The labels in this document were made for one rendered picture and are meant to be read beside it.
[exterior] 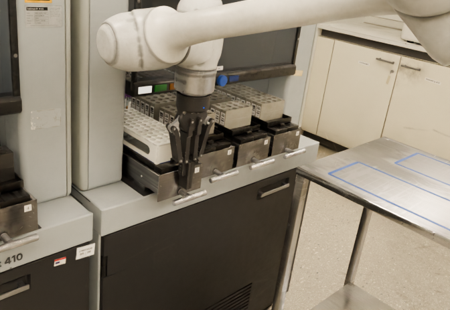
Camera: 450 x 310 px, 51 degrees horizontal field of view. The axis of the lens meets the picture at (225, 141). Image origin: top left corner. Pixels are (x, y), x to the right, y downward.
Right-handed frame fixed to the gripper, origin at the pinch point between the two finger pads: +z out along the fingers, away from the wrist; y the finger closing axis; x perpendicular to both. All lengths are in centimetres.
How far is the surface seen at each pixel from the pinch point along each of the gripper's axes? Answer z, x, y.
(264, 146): 2.2, -5.5, -34.8
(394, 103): 29, -56, -229
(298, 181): 1.8, 15.5, -24.4
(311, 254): 80, -23, -106
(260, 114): -4.8, -13.2, -40.1
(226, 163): 3.9, -5.5, -19.4
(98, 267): 22.9, -6.8, 18.8
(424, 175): -2, 36, -51
